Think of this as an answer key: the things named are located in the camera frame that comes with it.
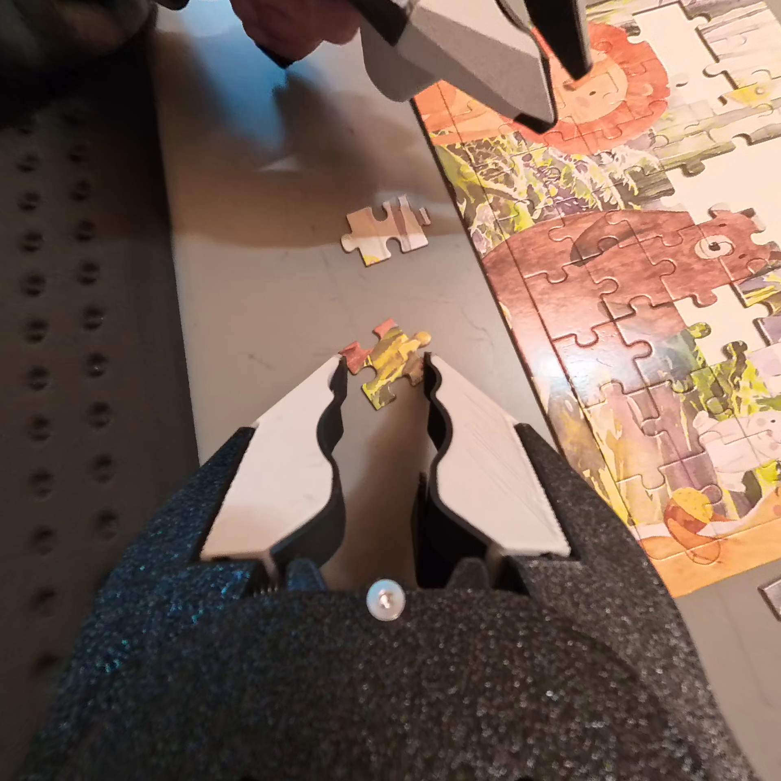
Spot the grey desk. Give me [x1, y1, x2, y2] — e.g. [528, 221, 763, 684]
[146, 0, 781, 781]

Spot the yellow red puzzle piece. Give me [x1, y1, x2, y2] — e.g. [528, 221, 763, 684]
[338, 320, 432, 411]

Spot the person's left hand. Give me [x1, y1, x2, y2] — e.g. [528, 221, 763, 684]
[232, 0, 362, 55]

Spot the dark perforated panel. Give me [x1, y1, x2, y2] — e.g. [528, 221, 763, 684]
[0, 61, 202, 733]

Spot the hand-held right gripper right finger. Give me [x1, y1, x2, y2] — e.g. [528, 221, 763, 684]
[423, 351, 572, 559]

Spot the person's left forearm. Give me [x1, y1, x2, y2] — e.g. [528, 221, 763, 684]
[0, 0, 156, 68]

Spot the large white grey puzzle piece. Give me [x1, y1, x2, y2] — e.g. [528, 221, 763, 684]
[340, 194, 432, 267]

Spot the forest animal jigsaw puzzle board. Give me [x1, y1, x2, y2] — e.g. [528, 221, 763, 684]
[412, 0, 781, 599]

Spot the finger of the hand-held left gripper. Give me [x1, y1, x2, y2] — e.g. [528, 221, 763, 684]
[363, 0, 558, 134]
[526, 0, 594, 81]

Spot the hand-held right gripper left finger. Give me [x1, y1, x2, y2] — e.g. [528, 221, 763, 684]
[200, 356, 349, 562]

